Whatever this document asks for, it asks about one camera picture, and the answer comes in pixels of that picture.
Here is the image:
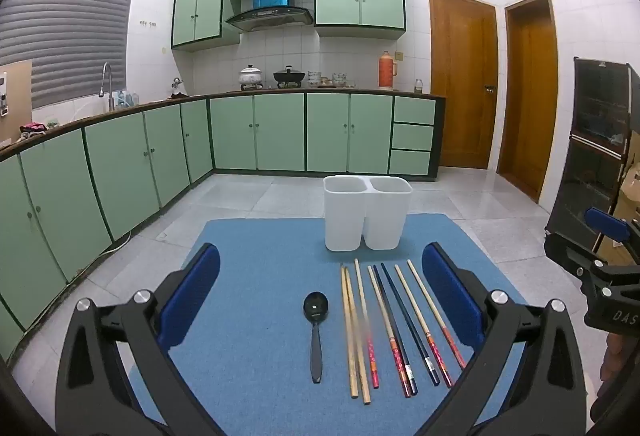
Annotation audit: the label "person's right hand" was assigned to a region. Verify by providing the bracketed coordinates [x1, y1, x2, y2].
[591, 330, 632, 422]

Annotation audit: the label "blue felt mat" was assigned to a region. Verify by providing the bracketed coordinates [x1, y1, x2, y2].
[127, 213, 531, 436]

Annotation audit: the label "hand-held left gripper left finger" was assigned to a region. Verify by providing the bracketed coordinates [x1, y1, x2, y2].
[56, 243, 221, 436]

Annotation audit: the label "red thermos flask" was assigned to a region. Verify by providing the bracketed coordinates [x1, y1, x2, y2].
[377, 51, 398, 90]

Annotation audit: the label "black glass display cabinet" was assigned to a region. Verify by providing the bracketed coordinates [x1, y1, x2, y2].
[545, 57, 640, 262]

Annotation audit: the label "plain wooden door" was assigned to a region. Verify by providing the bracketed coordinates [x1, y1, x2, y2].
[496, 0, 559, 204]

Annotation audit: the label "beige chopstick red patterned handle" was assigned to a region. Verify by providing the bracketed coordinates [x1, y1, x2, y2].
[407, 259, 467, 370]
[395, 264, 455, 389]
[354, 258, 380, 390]
[367, 265, 412, 399]

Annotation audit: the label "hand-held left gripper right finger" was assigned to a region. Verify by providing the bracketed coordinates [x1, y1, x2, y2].
[421, 242, 587, 436]

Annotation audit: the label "black wok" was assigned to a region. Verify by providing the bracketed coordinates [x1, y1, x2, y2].
[272, 65, 306, 88]

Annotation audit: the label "grey window blind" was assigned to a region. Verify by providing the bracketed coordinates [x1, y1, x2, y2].
[0, 0, 142, 109]

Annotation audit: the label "green base cabinets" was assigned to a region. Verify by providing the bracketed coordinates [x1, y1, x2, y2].
[0, 90, 446, 362]

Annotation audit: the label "green corner wall cabinet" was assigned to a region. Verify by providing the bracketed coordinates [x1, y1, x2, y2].
[171, 0, 242, 52]

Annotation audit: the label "cardboard box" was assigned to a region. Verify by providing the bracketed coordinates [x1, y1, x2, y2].
[597, 161, 640, 267]

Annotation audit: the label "dark navy chopstick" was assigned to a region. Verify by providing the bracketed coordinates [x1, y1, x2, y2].
[381, 262, 441, 387]
[372, 264, 418, 394]

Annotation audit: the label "chrome kitchen faucet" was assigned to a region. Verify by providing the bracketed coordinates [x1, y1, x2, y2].
[98, 62, 115, 113]

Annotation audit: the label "wooden door with handle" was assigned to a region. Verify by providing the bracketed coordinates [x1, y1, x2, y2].
[428, 0, 499, 171]

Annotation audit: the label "black spoon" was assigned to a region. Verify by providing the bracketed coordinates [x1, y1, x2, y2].
[302, 291, 329, 384]

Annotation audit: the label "black range hood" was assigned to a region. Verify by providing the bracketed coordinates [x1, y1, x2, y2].
[225, 6, 315, 33]

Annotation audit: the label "white lidded pot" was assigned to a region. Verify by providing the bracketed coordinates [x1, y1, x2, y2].
[238, 64, 264, 90]

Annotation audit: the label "white double utensil holder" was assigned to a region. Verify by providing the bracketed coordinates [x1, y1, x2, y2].
[323, 175, 414, 252]

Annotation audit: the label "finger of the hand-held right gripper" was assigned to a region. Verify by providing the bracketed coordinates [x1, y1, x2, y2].
[544, 230, 608, 279]
[584, 207, 640, 244]

